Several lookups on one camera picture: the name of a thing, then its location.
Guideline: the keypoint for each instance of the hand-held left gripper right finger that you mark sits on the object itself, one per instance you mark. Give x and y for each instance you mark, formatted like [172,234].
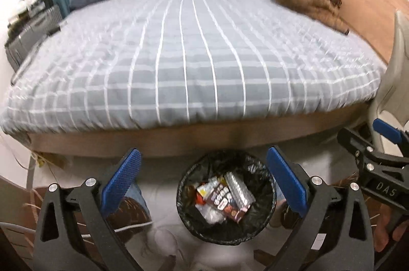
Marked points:
[287,181]

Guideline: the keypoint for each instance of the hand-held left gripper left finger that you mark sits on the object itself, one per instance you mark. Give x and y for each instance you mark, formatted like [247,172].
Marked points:
[123,178]

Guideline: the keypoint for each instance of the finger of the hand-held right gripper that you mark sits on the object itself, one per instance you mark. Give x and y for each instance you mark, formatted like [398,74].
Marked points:
[351,140]
[386,129]

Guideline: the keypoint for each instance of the black-lined trash bin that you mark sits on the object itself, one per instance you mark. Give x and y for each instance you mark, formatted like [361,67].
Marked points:
[188,213]

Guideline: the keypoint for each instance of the person's right hand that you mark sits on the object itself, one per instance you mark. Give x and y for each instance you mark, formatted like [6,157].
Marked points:
[386,232]

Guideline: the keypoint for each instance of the blue fuzzy slipper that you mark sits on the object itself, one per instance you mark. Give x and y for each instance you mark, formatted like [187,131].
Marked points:
[135,194]

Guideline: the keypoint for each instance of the person's left leg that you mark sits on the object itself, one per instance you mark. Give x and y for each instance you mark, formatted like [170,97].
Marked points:
[134,216]

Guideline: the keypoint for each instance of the person's leg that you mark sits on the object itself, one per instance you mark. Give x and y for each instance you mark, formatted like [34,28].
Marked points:
[134,216]
[342,183]

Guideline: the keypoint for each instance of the person's right leg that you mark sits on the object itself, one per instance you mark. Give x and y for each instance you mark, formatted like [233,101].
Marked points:
[342,183]

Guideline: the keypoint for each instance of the clear plastic blister pack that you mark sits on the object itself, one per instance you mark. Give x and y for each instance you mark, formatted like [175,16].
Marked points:
[241,189]

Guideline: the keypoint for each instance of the wooden bed support block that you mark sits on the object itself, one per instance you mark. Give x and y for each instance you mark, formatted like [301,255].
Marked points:
[49,159]

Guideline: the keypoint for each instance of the wooden stool leg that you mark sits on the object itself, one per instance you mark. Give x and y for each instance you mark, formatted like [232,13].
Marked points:
[262,255]

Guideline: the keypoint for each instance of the beige chair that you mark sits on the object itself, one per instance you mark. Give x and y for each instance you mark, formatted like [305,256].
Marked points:
[399,50]

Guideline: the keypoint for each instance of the yellow white wrapper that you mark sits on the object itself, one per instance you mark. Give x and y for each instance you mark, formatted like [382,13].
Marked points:
[206,189]

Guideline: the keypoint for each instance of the clear plastic wrap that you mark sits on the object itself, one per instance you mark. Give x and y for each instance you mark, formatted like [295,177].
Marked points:
[209,213]

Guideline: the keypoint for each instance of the grey checked bed sheet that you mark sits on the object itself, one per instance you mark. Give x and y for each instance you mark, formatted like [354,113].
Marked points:
[191,66]

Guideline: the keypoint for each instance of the grey ribbed suitcase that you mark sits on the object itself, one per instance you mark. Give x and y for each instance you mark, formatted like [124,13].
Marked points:
[32,34]

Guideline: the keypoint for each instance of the teal box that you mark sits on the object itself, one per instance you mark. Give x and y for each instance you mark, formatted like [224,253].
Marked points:
[62,1]

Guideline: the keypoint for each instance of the wooden bed frame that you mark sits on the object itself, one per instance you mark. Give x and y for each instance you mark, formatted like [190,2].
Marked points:
[191,138]

